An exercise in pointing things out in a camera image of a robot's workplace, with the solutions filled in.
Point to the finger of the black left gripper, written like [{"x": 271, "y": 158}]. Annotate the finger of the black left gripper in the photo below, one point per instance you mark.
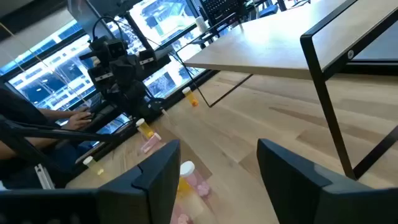
[
  {"x": 101, "y": 77},
  {"x": 147, "y": 59}
]

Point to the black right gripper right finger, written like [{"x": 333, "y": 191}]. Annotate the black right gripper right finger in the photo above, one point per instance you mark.
[{"x": 304, "y": 199}]

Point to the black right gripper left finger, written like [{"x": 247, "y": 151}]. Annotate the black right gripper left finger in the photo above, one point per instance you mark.
[{"x": 140, "y": 202}]

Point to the pink pill bottle white cap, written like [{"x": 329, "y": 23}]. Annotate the pink pill bottle white cap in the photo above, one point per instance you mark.
[
  {"x": 150, "y": 143},
  {"x": 183, "y": 218},
  {"x": 194, "y": 180}
]

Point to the orange pill bottle white cap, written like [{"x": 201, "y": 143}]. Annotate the orange pill bottle white cap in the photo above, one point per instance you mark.
[
  {"x": 145, "y": 128},
  {"x": 190, "y": 97}
]

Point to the yellow pill bottle white cap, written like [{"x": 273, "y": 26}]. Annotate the yellow pill bottle white cap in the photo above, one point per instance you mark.
[{"x": 93, "y": 165}]

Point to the person's hand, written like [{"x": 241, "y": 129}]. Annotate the person's hand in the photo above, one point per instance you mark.
[{"x": 77, "y": 120}]

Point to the person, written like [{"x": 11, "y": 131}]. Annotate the person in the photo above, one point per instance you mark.
[{"x": 18, "y": 109}]

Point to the silver extrusion bar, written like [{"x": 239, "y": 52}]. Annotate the silver extrusion bar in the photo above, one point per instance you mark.
[{"x": 44, "y": 176}]

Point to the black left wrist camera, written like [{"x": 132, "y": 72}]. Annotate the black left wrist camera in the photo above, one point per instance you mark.
[{"x": 107, "y": 46}]

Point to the large window with black frame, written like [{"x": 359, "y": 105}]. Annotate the large window with black frame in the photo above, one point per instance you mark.
[{"x": 56, "y": 77}]

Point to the black aluminium rig frame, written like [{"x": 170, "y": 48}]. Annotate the black aluminium rig frame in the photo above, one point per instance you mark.
[{"x": 62, "y": 134}]

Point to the wooden shelf with black frame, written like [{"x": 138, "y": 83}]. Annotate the wooden shelf with black frame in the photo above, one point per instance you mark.
[{"x": 270, "y": 43}]

